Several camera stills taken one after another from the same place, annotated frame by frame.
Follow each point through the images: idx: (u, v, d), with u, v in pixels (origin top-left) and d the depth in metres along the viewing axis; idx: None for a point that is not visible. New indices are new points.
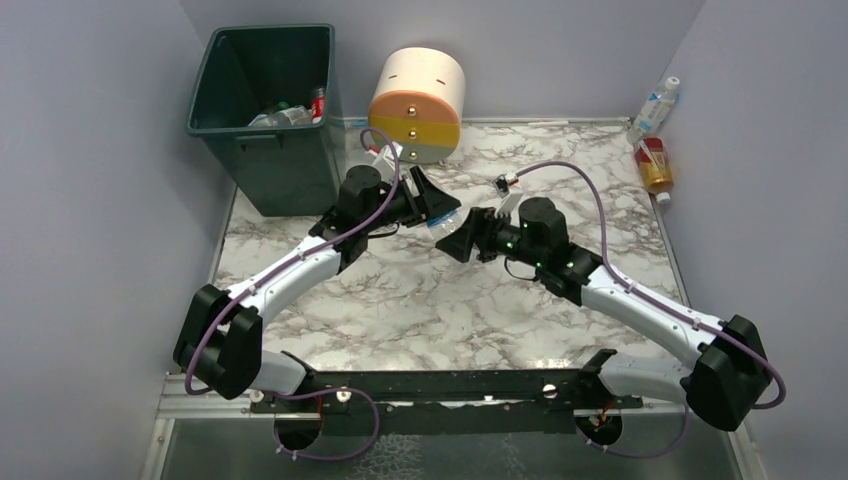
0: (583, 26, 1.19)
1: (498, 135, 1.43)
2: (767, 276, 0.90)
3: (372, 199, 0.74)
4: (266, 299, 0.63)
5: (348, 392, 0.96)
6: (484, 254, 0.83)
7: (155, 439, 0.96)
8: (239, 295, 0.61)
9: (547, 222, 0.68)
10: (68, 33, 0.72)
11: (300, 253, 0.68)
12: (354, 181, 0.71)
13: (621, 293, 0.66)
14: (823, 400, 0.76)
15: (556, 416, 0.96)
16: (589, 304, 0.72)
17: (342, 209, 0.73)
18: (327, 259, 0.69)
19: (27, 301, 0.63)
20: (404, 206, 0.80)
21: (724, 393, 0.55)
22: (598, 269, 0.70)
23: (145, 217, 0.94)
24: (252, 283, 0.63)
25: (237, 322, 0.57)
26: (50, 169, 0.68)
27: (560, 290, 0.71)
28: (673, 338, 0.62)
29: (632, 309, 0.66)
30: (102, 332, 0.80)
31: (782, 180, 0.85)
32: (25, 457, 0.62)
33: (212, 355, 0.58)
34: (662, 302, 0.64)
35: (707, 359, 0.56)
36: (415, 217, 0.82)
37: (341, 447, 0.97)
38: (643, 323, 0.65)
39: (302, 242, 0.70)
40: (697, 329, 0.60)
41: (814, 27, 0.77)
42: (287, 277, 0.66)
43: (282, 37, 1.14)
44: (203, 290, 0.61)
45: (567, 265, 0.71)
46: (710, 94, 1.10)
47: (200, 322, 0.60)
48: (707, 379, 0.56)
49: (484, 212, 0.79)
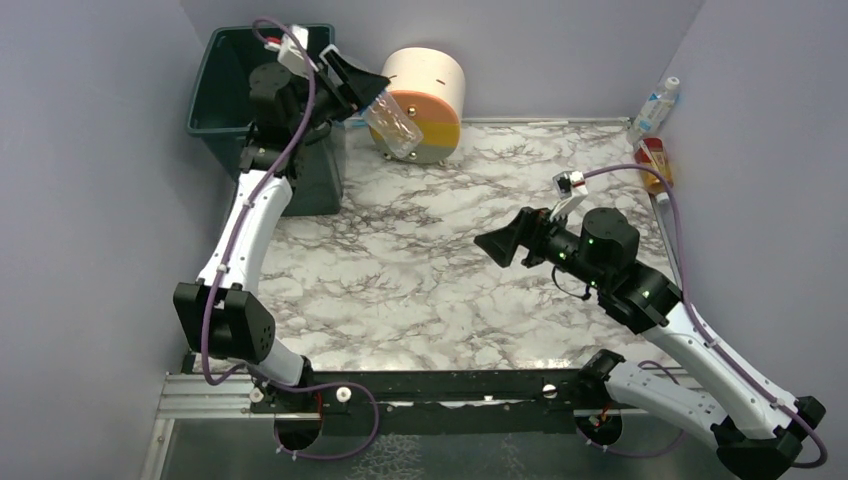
0: (583, 25, 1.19)
1: (498, 135, 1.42)
2: (766, 276, 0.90)
3: (290, 100, 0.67)
4: (243, 267, 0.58)
5: (348, 392, 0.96)
6: (530, 258, 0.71)
7: (155, 439, 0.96)
8: (217, 279, 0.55)
9: (618, 240, 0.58)
10: (69, 34, 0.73)
11: (246, 202, 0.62)
12: (262, 89, 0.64)
13: (701, 346, 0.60)
14: (826, 401, 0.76)
15: (556, 416, 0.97)
16: (646, 335, 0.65)
17: (264, 125, 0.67)
18: (275, 193, 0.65)
19: (27, 300, 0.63)
20: (330, 99, 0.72)
21: (779, 469, 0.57)
22: (676, 307, 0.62)
23: (144, 217, 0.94)
24: (219, 262, 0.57)
25: (228, 303, 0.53)
26: (50, 169, 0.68)
27: (626, 317, 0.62)
28: (742, 408, 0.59)
29: (707, 366, 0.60)
30: (101, 332, 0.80)
31: (781, 180, 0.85)
32: (24, 458, 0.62)
33: (225, 332, 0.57)
34: (742, 368, 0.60)
35: (788, 451, 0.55)
36: (347, 110, 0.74)
37: (341, 447, 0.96)
38: (710, 379, 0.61)
39: (241, 187, 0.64)
40: (774, 408, 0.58)
41: (813, 27, 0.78)
42: (250, 234, 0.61)
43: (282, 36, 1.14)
44: (180, 290, 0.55)
45: (639, 292, 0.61)
46: (710, 94, 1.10)
47: (195, 317, 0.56)
48: (768, 458, 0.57)
49: (536, 215, 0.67)
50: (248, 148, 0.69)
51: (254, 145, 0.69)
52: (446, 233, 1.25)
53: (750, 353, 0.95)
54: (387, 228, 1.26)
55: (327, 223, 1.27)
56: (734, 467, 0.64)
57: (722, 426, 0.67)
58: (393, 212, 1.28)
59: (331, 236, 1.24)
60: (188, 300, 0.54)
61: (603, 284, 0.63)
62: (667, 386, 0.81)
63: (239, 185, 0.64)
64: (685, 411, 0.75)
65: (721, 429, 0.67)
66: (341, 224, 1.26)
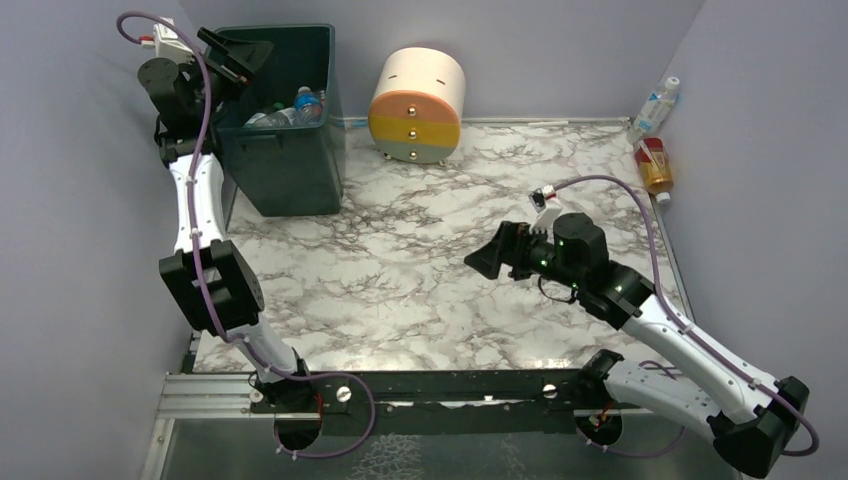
0: (583, 27, 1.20)
1: (498, 134, 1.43)
2: (765, 276, 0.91)
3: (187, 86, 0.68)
4: (214, 227, 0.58)
5: (348, 392, 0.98)
6: (516, 271, 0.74)
7: (155, 440, 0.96)
8: (196, 241, 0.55)
9: (585, 240, 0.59)
10: (67, 32, 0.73)
11: (188, 179, 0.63)
12: (160, 84, 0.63)
13: (675, 333, 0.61)
14: (827, 400, 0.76)
15: (556, 417, 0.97)
16: (627, 331, 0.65)
17: (172, 116, 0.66)
18: (209, 165, 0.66)
19: (28, 301, 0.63)
20: (221, 78, 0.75)
21: (771, 452, 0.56)
22: (649, 300, 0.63)
23: (143, 216, 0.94)
24: (190, 227, 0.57)
25: (216, 258, 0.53)
26: (49, 168, 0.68)
27: (604, 313, 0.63)
28: (727, 393, 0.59)
29: (683, 351, 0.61)
30: (103, 331, 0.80)
31: (780, 181, 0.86)
32: (24, 459, 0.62)
33: (223, 293, 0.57)
34: (718, 352, 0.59)
35: (770, 429, 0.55)
36: (239, 84, 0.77)
37: (341, 444, 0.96)
38: (692, 367, 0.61)
39: (179, 171, 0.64)
40: (754, 388, 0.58)
41: (814, 27, 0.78)
42: (204, 202, 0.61)
43: (282, 36, 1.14)
44: (162, 268, 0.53)
45: (612, 289, 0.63)
46: (710, 94, 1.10)
47: (186, 289, 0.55)
48: (755, 440, 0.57)
49: (515, 227, 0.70)
50: (166, 143, 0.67)
51: (170, 141, 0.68)
52: (446, 232, 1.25)
53: (750, 353, 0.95)
54: (387, 228, 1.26)
55: (327, 223, 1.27)
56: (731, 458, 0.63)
57: (717, 418, 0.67)
58: (393, 212, 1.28)
59: (331, 235, 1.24)
60: (177, 271, 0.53)
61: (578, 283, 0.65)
62: (665, 383, 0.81)
63: (174, 173, 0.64)
64: (682, 405, 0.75)
65: (717, 421, 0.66)
66: (341, 224, 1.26)
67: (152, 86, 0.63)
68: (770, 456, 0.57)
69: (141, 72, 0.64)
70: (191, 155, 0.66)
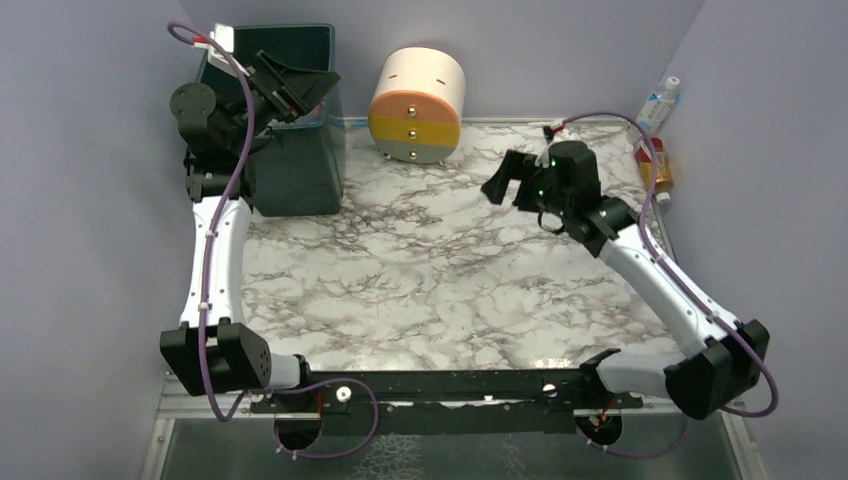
0: (582, 27, 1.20)
1: (498, 134, 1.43)
2: (765, 277, 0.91)
3: (222, 117, 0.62)
4: (225, 300, 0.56)
5: (348, 392, 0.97)
6: (519, 202, 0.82)
7: (155, 439, 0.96)
8: (203, 318, 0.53)
9: (575, 158, 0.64)
10: (67, 32, 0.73)
11: (209, 233, 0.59)
12: (190, 116, 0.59)
13: (646, 260, 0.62)
14: (826, 399, 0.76)
15: (557, 416, 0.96)
16: (606, 259, 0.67)
17: (203, 151, 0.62)
18: (236, 214, 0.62)
19: (29, 301, 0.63)
20: (269, 105, 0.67)
21: (710, 388, 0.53)
22: (631, 227, 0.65)
23: (144, 216, 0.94)
24: (199, 298, 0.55)
25: (221, 342, 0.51)
26: (50, 169, 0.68)
27: (583, 235, 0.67)
28: (682, 322, 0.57)
29: (649, 279, 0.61)
30: (104, 331, 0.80)
31: (779, 182, 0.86)
32: (24, 459, 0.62)
33: (222, 367, 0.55)
34: (684, 283, 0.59)
35: (710, 355, 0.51)
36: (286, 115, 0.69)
37: (346, 444, 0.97)
38: (656, 296, 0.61)
39: (201, 219, 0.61)
40: (711, 322, 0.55)
41: (812, 28, 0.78)
42: (221, 264, 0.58)
43: (283, 35, 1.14)
44: (164, 343, 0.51)
45: (597, 213, 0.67)
46: (709, 94, 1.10)
47: (186, 361, 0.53)
48: (698, 369, 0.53)
49: (523, 158, 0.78)
50: (194, 177, 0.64)
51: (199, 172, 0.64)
52: (446, 232, 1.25)
53: None
54: (387, 228, 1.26)
55: (327, 223, 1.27)
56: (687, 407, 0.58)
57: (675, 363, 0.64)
58: (393, 212, 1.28)
59: (331, 236, 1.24)
60: (179, 345, 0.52)
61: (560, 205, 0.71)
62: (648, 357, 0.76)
63: (196, 218, 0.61)
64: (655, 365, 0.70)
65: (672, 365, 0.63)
66: (341, 224, 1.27)
67: (182, 117, 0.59)
68: (712, 390, 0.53)
69: (175, 99, 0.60)
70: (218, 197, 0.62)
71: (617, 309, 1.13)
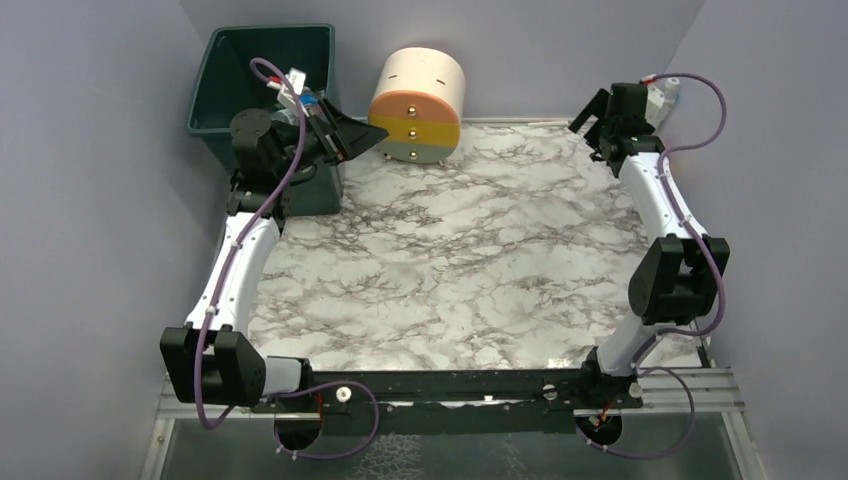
0: (582, 26, 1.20)
1: (498, 135, 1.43)
2: (765, 277, 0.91)
3: (273, 144, 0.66)
4: (231, 309, 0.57)
5: (348, 392, 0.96)
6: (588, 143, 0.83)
7: (155, 439, 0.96)
8: (207, 322, 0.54)
9: (628, 85, 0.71)
10: (67, 32, 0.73)
11: (235, 244, 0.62)
12: (244, 136, 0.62)
13: (651, 176, 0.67)
14: (826, 400, 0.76)
15: (556, 416, 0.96)
16: (623, 180, 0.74)
17: (248, 170, 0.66)
18: (263, 233, 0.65)
19: (28, 302, 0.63)
20: (319, 145, 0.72)
21: (658, 274, 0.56)
22: (652, 153, 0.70)
23: (145, 217, 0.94)
24: (209, 303, 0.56)
25: (219, 348, 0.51)
26: (51, 169, 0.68)
27: (609, 154, 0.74)
28: (658, 224, 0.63)
29: (646, 188, 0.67)
30: (103, 331, 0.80)
31: (779, 182, 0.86)
32: (25, 459, 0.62)
33: (214, 379, 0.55)
34: (675, 197, 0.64)
35: (667, 244, 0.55)
36: (332, 158, 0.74)
37: (350, 444, 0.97)
38: (647, 206, 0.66)
39: (230, 229, 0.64)
40: (681, 226, 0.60)
41: (813, 28, 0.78)
42: (238, 275, 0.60)
43: (282, 35, 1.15)
44: (166, 337, 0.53)
45: (630, 138, 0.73)
46: (709, 94, 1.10)
47: (182, 362, 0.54)
48: (653, 259, 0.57)
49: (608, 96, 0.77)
50: (234, 193, 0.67)
51: (239, 190, 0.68)
52: (446, 232, 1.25)
53: (753, 353, 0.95)
54: (387, 228, 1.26)
55: (327, 223, 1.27)
56: (639, 310, 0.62)
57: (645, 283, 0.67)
58: (393, 212, 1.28)
59: (331, 236, 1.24)
60: (177, 344, 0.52)
61: (612, 133, 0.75)
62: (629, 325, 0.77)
63: (226, 228, 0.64)
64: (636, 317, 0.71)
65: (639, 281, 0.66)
66: (341, 224, 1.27)
67: (238, 135, 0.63)
68: (659, 279, 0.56)
69: (237, 119, 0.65)
70: (251, 214, 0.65)
71: (617, 309, 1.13)
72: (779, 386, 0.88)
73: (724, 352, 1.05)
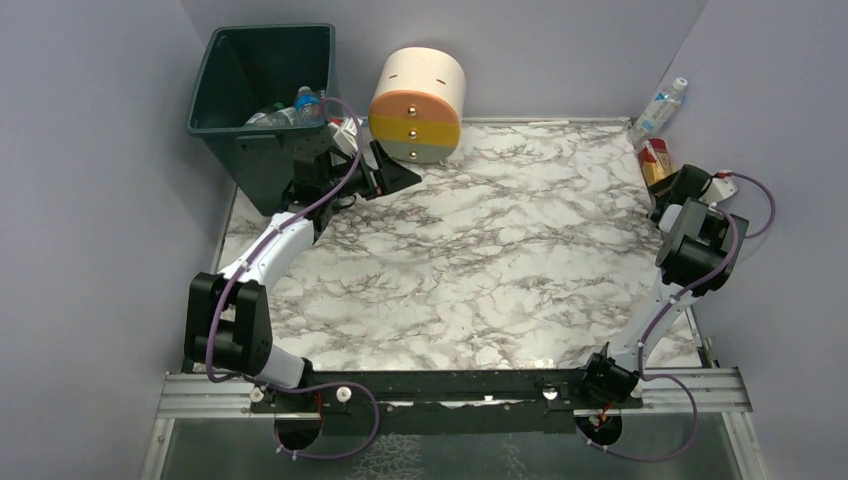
0: (583, 26, 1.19)
1: (498, 134, 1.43)
2: (766, 277, 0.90)
3: (325, 166, 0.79)
4: (261, 273, 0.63)
5: (348, 392, 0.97)
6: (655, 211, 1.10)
7: (155, 439, 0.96)
8: (238, 274, 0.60)
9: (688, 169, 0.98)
10: (67, 33, 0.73)
11: (276, 228, 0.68)
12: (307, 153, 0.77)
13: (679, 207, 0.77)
14: (826, 400, 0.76)
15: (557, 416, 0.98)
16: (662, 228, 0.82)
17: (301, 183, 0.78)
18: (302, 227, 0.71)
19: (26, 302, 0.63)
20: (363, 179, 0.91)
21: (682, 215, 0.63)
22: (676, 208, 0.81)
23: (145, 216, 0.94)
24: (244, 260, 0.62)
25: (242, 295, 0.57)
26: (49, 171, 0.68)
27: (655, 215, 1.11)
28: None
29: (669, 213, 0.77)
30: (102, 331, 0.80)
31: (780, 183, 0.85)
32: (23, 459, 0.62)
33: (226, 337, 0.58)
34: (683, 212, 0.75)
35: (695, 200, 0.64)
36: (372, 192, 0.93)
37: (354, 442, 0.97)
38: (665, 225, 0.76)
39: (275, 219, 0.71)
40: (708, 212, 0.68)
41: (814, 29, 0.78)
42: (274, 250, 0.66)
43: (283, 35, 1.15)
44: (197, 279, 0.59)
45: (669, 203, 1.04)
46: (711, 94, 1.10)
47: (203, 310, 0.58)
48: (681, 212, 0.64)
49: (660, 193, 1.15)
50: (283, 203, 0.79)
51: (287, 201, 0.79)
52: (446, 232, 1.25)
53: (753, 352, 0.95)
54: (387, 228, 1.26)
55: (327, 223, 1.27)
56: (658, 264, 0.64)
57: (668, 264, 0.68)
58: (393, 212, 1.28)
59: (331, 236, 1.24)
60: (205, 288, 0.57)
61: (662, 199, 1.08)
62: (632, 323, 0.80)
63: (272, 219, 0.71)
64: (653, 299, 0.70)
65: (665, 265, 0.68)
66: (341, 224, 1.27)
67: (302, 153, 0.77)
68: (683, 218, 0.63)
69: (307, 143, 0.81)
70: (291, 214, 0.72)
71: (617, 309, 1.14)
72: (780, 387, 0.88)
73: (724, 353, 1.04)
